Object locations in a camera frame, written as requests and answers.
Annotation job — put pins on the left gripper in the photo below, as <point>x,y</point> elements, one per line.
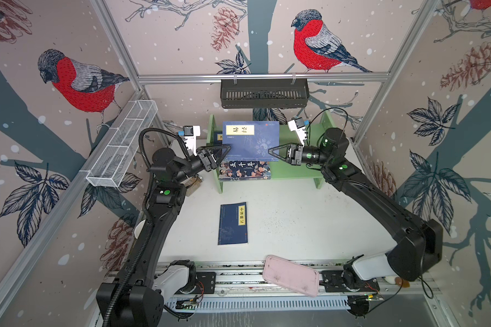
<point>210,164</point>

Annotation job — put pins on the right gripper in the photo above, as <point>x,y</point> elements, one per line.
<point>297,154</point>

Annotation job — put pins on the colourful illustrated history book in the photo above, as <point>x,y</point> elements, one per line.
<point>244,170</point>

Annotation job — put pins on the blue book yellow label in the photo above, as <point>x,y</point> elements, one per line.
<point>233,228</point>
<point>251,140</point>

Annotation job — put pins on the blue book plain cover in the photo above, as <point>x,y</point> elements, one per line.
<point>217,138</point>

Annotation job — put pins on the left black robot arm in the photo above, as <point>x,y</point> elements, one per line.
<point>137,296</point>

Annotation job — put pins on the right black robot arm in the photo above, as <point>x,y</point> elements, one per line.
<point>418,242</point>

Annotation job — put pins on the green wooden two-tier shelf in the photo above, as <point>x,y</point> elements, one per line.
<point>281,170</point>

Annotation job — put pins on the small brown bottle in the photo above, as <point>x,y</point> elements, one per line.
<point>192,184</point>

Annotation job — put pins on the pink plastic case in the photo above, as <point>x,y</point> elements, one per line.
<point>292,276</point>

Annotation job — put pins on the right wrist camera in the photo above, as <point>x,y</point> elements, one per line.
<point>299,126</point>

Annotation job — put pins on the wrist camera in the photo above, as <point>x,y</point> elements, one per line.
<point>189,134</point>
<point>299,126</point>

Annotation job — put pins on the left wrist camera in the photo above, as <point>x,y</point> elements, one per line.
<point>189,134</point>

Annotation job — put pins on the black hanging wire basket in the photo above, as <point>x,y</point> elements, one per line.
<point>264,93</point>

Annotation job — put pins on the white mesh wall tray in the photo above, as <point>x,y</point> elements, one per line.
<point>115,159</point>

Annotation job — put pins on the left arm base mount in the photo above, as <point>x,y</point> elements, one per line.
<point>204,283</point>

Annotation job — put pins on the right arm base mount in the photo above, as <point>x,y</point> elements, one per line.
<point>336,281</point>

